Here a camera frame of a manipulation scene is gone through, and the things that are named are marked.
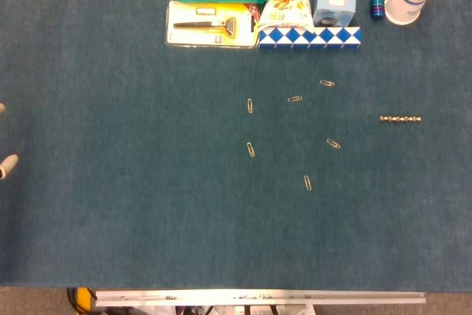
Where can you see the white paper cup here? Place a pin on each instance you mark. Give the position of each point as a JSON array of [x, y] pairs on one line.
[[403, 9]]

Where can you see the teal felt table cover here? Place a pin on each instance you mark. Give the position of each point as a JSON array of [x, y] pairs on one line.
[[147, 182]]

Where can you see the aluminium profile rail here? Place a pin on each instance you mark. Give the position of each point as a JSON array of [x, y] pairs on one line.
[[258, 297]]

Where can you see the paperclip bottom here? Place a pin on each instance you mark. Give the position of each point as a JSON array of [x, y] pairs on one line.
[[307, 182]]

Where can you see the paperclip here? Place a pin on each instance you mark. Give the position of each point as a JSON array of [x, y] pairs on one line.
[[333, 143], [295, 99], [327, 83], [307, 182], [250, 106], [250, 149]]

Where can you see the yellow razor blister package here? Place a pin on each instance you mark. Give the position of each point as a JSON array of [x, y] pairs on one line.
[[191, 40]]

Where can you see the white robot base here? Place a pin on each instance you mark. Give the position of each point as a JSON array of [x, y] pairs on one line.
[[228, 310]]

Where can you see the light blue cardboard box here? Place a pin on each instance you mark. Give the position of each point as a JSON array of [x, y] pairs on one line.
[[335, 7]]

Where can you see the magnetic bead bar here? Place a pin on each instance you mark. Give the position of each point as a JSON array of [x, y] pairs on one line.
[[400, 119]]

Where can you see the black and silver razor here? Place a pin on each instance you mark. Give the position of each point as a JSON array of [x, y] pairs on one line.
[[206, 26]]

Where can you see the blue white snake puzzle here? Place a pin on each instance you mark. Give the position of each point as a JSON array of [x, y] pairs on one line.
[[309, 38]]

